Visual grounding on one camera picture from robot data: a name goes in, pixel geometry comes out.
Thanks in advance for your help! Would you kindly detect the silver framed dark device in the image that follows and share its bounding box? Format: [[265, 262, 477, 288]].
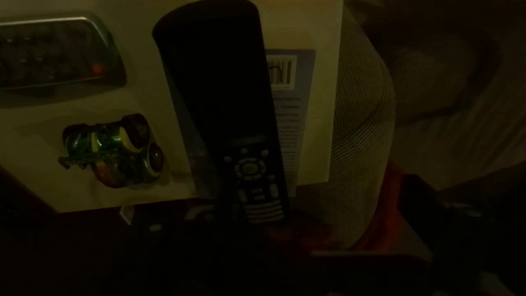
[[0, 15, 127, 109]]

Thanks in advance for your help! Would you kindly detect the orange red blanket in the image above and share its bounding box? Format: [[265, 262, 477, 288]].
[[270, 162, 409, 255]]

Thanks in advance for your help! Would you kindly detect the black remote control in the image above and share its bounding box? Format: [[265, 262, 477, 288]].
[[153, 0, 288, 224]]

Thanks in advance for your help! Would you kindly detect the white book on cabinet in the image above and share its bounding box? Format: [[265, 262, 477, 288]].
[[252, 0, 344, 191]]

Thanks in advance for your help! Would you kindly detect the white lattice side cabinet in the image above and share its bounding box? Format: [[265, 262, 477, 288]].
[[0, 0, 344, 213]]

